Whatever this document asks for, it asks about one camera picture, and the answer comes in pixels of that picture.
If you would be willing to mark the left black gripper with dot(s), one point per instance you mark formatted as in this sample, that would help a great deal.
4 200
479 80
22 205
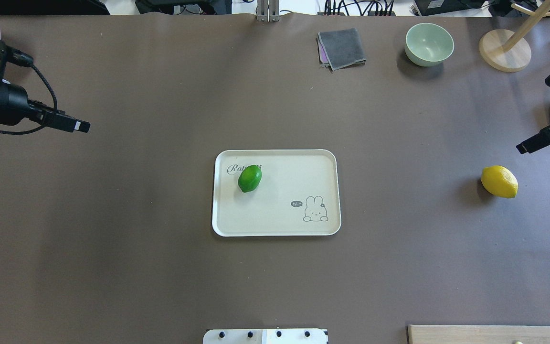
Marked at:
8 102

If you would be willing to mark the yellow lemon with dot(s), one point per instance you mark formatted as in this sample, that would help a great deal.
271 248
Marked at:
499 181

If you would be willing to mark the green lime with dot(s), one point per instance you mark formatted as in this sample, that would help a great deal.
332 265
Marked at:
250 178

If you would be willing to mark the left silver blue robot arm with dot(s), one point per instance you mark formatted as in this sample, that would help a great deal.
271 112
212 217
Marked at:
44 107

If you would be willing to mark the cream rabbit tray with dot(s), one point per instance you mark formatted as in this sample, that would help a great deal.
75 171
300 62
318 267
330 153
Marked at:
297 196

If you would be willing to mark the wooden mug stand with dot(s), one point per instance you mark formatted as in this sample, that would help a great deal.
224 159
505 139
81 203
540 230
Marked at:
508 51

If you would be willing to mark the light green bowl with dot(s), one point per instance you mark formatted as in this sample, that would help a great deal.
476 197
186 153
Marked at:
427 44

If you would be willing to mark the grey folded cloth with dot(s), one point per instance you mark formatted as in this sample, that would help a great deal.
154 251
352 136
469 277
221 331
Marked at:
340 49

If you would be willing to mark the wooden cutting board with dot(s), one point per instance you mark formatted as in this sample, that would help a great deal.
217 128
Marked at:
459 334

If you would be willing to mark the aluminium frame post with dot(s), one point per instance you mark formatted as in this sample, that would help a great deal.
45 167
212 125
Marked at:
268 11

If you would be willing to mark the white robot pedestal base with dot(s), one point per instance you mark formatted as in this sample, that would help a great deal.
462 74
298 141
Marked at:
267 336

